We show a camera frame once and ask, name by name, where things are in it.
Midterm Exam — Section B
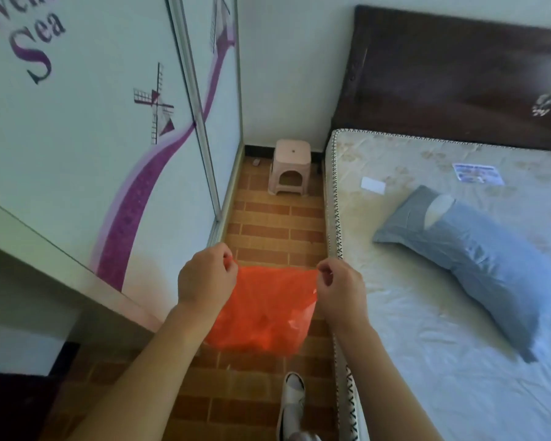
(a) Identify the person's left hand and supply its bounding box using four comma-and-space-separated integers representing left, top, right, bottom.
178, 242, 239, 319

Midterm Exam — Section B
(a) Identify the person's right hand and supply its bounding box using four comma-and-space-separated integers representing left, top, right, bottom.
315, 257, 369, 337

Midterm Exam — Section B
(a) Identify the red plastic bag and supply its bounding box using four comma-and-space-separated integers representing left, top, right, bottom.
203, 265, 320, 357

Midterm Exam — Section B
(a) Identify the person's right forearm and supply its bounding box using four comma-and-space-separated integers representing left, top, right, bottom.
334, 322, 447, 441

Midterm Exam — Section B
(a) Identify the person's left forearm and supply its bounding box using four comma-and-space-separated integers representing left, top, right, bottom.
66, 303, 214, 441

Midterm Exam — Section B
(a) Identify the white quilted mattress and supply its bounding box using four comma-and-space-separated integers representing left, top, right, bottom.
324, 128, 551, 441

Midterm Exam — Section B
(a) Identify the white paper card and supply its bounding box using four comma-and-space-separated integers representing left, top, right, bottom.
361, 176, 387, 196

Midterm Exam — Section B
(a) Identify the white right slipper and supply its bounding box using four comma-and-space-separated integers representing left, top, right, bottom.
277, 372, 307, 441

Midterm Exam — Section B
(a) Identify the blue checked pillow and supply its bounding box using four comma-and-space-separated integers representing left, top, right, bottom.
372, 186, 551, 364

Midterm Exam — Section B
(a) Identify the pale pink plastic stool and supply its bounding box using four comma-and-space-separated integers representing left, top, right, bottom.
267, 139, 313, 198

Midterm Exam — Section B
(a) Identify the printed paper leaflet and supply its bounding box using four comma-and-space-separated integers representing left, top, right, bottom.
452, 162, 506, 187

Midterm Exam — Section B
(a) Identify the white sliding door wardrobe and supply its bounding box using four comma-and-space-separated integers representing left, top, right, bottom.
0, 0, 247, 337

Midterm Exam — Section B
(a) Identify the dark brown bed frame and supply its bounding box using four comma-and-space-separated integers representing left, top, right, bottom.
323, 5, 551, 176

